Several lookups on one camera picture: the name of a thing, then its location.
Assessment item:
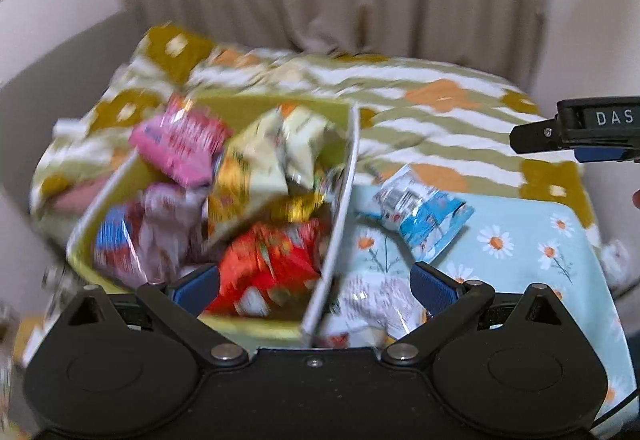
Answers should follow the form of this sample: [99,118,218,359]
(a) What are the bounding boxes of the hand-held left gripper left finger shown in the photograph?
[67,264,251,368]

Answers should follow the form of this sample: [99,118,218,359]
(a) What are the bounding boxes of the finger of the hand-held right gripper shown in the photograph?
[510,117,640,164]

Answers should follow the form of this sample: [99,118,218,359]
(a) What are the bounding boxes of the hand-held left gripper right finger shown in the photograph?
[381,261,563,368]

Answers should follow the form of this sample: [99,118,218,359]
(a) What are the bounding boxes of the green cardboard box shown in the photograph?
[65,90,362,351]

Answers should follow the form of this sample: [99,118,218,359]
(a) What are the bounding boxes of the gold checked snack packet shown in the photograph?
[270,192,331,223]

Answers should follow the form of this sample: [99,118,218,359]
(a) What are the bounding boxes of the white foil snack packet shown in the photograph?
[320,270,431,351]

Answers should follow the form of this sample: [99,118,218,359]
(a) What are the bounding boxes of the blue white snack packet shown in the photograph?
[357,164,476,266]

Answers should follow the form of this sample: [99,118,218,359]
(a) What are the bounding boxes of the white pink snack packet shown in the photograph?
[92,182,211,286]

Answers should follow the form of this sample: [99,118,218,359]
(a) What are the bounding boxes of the orange red snack packet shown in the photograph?
[205,220,333,318]

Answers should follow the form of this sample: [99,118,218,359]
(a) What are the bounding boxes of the light blue daisy cloth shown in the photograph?
[320,182,626,436]

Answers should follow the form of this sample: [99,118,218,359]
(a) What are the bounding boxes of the striped floral blanket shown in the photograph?
[30,22,596,241]

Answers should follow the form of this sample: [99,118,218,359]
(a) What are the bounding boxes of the yellow white snack packet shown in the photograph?
[207,107,346,246]

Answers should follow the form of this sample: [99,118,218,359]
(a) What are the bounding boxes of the pink pillow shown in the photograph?
[50,180,108,216]

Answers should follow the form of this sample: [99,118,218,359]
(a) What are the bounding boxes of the grey bed headboard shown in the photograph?
[0,10,146,201]

